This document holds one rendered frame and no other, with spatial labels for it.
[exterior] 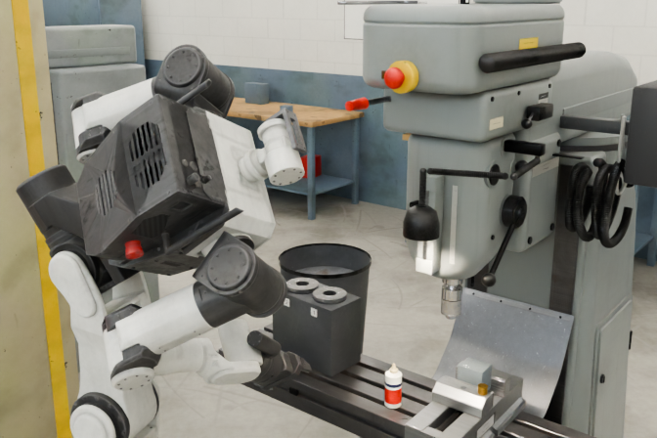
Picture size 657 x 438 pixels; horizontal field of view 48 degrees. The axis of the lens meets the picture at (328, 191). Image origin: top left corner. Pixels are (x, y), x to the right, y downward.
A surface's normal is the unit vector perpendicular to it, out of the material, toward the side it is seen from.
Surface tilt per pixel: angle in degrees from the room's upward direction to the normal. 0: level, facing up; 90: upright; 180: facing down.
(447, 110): 90
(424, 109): 90
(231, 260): 52
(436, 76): 90
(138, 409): 80
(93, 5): 90
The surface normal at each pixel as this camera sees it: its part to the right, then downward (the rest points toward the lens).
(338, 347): 0.74, 0.17
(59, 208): -0.34, 0.24
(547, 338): -0.55, -0.27
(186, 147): 0.79, -0.45
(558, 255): -0.62, 0.20
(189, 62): -0.28, -0.25
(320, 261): 0.11, 0.19
